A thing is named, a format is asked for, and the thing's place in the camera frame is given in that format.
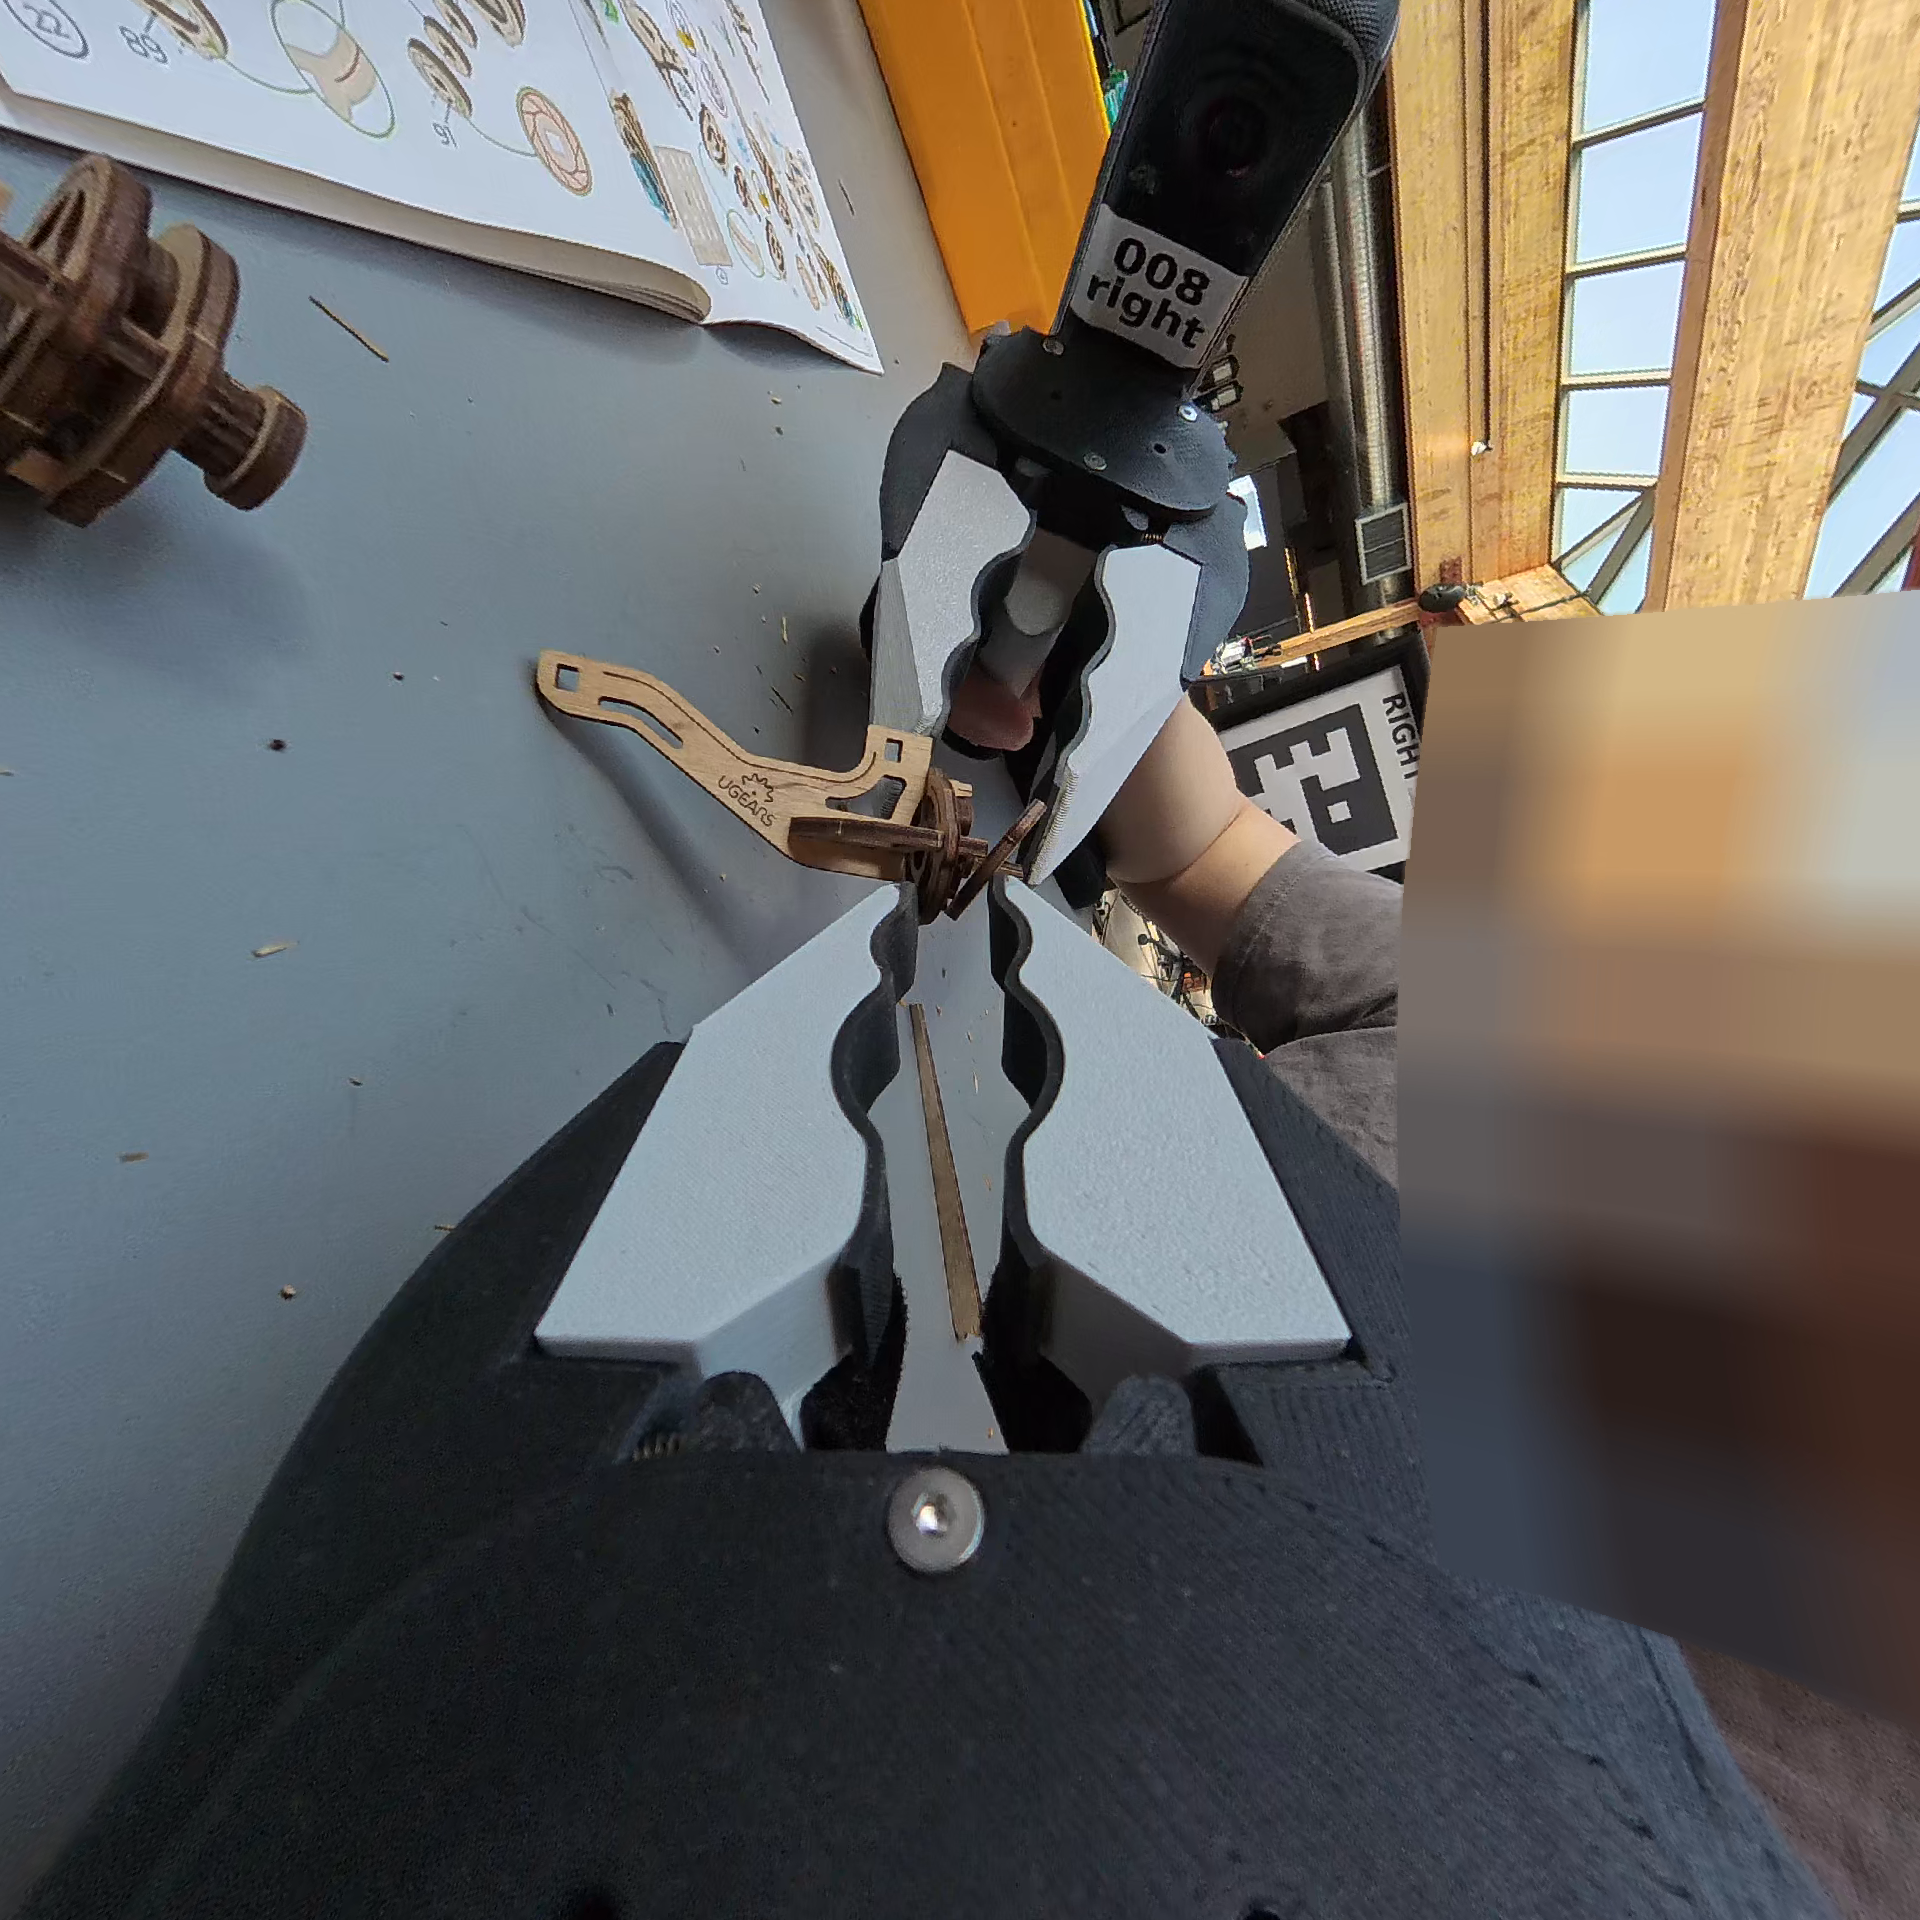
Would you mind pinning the person's right hand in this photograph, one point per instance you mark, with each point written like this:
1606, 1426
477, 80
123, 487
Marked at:
1185, 840

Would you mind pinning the wooden pillar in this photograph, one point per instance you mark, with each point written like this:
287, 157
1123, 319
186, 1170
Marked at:
1756, 302

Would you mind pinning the white ventilation grille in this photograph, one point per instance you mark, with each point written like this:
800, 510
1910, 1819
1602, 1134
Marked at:
1383, 543

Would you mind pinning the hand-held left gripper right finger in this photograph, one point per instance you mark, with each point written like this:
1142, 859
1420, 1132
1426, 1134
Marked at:
1169, 1202

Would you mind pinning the yellow plastic bin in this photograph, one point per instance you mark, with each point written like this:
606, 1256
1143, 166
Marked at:
976, 149

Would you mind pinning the instruction booklet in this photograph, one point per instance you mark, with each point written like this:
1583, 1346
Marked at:
450, 180

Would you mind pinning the wooden lever part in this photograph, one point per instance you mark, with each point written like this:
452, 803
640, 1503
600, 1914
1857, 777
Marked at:
720, 773

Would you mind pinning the wooden rail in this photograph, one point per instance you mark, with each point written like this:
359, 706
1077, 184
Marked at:
1336, 629

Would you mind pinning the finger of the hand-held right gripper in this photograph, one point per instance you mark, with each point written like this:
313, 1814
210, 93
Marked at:
1142, 644
937, 584

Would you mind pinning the silver ventilation duct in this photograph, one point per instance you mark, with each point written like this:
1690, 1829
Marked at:
1363, 314

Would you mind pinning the small wooden disc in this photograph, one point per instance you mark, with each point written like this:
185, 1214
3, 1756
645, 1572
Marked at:
1009, 847

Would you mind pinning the wooden gear assembly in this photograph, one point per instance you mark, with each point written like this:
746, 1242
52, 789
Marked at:
122, 344

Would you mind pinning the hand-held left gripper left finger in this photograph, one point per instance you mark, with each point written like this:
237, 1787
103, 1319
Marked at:
720, 1202

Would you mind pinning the thin wooden strip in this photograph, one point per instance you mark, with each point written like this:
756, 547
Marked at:
943, 1184

